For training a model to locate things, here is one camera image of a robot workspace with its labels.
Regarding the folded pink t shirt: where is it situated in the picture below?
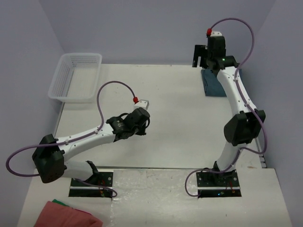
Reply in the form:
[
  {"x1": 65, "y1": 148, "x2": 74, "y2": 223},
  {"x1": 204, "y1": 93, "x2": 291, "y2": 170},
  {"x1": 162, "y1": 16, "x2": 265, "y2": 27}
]
[{"x1": 34, "y1": 201, "x2": 103, "y2": 227}]

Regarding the folded green t shirt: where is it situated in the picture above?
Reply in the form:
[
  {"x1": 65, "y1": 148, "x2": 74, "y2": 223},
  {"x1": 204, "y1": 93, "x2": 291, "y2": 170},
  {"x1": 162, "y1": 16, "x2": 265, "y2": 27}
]
[{"x1": 51, "y1": 199, "x2": 71, "y2": 208}]

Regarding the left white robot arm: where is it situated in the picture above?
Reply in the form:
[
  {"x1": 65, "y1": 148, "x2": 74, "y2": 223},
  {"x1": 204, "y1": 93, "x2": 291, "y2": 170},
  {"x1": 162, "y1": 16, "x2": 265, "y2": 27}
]
[{"x1": 32, "y1": 107, "x2": 150, "y2": 183}]

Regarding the white plastic basket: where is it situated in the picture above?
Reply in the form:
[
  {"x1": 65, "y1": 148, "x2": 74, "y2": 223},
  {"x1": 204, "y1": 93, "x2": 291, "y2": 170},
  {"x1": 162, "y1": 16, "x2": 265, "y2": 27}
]
[{"x1": 48, "y1": 52, "x2": 102, "y2": 103}]

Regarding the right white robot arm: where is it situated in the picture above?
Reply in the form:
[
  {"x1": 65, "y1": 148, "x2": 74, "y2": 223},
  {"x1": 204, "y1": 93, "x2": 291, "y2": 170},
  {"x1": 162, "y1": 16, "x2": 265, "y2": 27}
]
[{"x1": 192, "y1": 31, "x2": 266, "y2": 175}]

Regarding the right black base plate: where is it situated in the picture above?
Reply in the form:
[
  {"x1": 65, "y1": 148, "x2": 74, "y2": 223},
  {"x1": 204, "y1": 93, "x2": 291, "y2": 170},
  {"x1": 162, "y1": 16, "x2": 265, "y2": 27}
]
[{"x1": 196, "y1": 170, "x2": 241, "y2": 198}]

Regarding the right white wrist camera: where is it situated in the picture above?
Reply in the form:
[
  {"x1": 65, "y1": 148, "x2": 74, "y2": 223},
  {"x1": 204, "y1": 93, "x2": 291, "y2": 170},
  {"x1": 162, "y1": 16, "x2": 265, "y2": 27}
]
[{"x1": 210, "y1": 31, "x2": 222, "y2": 37}]

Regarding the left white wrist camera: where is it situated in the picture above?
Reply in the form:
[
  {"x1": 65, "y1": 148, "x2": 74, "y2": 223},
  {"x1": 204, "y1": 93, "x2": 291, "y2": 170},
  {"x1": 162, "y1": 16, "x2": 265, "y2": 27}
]
[{"x1": 134, "y1": 100, "x2": 150, "y2": 110}]

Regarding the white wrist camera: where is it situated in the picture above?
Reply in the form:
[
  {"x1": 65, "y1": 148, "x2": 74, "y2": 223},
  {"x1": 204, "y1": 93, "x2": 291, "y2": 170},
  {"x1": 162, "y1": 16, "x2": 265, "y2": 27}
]
[
  {"x1": 134, "y1": 100, "x2": 150, "y2": 110},
  {"x1": 210, "y1": 31, "x2": 222, "y2": 37}
]

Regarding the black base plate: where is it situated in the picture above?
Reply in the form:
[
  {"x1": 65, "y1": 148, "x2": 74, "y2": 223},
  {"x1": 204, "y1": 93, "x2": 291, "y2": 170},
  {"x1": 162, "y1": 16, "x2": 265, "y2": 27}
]
[
  {"x1": 68, "y1": 171, "x2": 113, "y2": 198},
  {"x1": 196, "y1": 170, "x2": 241, "y2": 198}
]

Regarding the blue-grey t shirt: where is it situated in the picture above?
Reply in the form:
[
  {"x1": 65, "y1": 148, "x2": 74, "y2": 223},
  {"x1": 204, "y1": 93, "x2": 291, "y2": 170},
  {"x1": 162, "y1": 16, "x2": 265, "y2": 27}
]
[{"x1": 201, "y1": 69, "x2": 226, "y2": 97}]

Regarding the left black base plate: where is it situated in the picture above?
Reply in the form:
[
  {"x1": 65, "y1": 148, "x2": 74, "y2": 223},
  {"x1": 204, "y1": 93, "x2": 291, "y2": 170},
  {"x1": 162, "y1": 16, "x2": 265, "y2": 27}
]
[{"x1": 68, "y1": 171, "x2": 113, "y2": 198}]

